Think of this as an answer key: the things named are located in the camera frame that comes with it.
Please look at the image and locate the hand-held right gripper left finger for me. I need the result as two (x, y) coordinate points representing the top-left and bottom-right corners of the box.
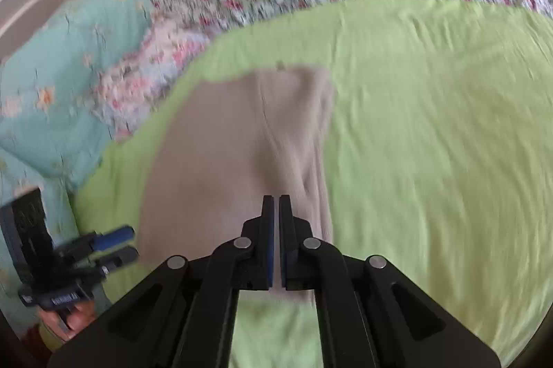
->
(45, 194), (276, 368)

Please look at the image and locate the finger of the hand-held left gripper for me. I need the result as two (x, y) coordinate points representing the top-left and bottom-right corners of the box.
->
(58, 225), (136, 255)
(92, 246), (140, 273)

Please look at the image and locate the person's left hand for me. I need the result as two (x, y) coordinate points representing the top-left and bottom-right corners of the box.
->
(39, 299), (103, 341)

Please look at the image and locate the green bed sheet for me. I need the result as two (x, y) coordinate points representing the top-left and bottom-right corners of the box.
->
(69, 0), (553, 368)

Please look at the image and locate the beige knitted sweater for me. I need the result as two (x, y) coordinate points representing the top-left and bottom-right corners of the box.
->
(138, 63), (338, 304)

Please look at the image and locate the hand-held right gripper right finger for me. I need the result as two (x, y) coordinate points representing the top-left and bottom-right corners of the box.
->
(279, 194), (502, 368)

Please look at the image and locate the turquoise floral blanket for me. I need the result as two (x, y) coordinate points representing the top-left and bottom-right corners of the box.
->
(0, 0), (165, 321)

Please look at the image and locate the pastel floral ruffled pillow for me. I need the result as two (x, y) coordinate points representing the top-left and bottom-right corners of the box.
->
(93, 20), (225, 142)

